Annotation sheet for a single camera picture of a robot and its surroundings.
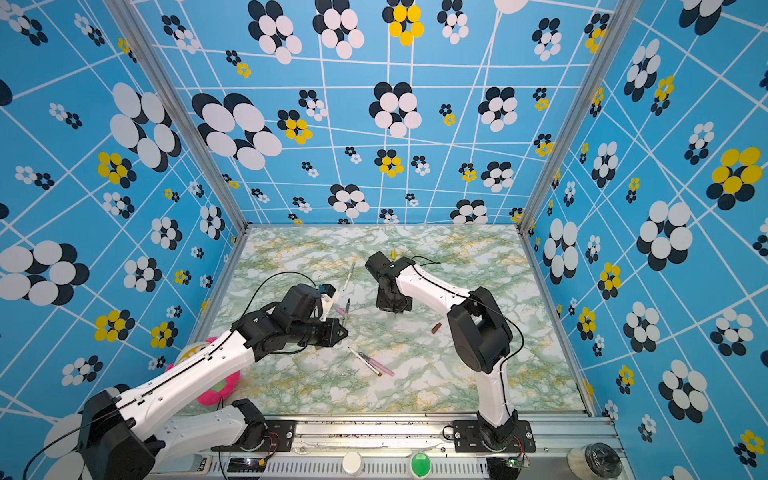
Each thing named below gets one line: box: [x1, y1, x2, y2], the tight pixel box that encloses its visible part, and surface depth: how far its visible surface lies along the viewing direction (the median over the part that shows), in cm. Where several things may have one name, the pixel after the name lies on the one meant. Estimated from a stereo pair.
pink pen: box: [358, 352, 395, 377], surface depth 86 cm
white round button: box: [342, 450, 364, 476], surface depth 65 cm
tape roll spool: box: [566, 442, 623, 480], surface depth 63 cm
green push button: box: [411, 452, 431, 478], surface depth 63 cm
